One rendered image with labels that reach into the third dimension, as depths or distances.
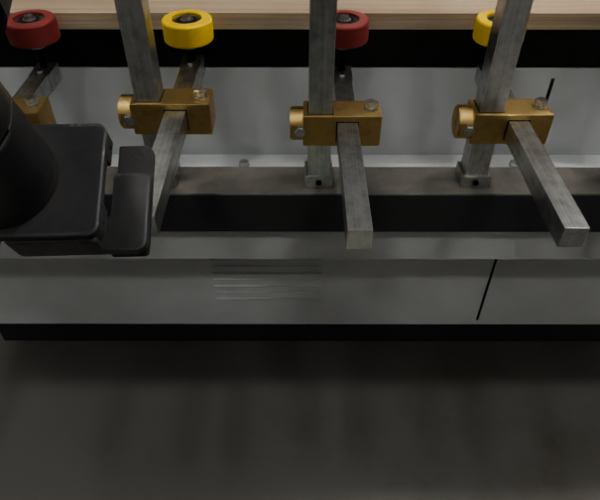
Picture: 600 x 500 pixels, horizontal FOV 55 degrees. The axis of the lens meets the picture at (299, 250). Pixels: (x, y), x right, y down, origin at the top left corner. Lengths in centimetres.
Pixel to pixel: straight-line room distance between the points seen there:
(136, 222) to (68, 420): 126
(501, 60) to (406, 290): 72
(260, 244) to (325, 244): 12
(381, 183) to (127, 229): 67
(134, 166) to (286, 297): 111
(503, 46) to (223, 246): 56
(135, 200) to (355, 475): 114
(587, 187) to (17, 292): 127
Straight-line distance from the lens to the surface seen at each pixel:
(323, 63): 83
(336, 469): 140
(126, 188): 34
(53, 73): 109
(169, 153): 78
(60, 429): 156
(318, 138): 88
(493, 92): 89
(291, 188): 93
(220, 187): 94
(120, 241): 33
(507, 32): 86
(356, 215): 69
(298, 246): 104
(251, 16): 103
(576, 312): 163
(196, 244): 106
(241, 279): 139
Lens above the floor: 125
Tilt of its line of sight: 42 degrees down
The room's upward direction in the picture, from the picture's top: straight up
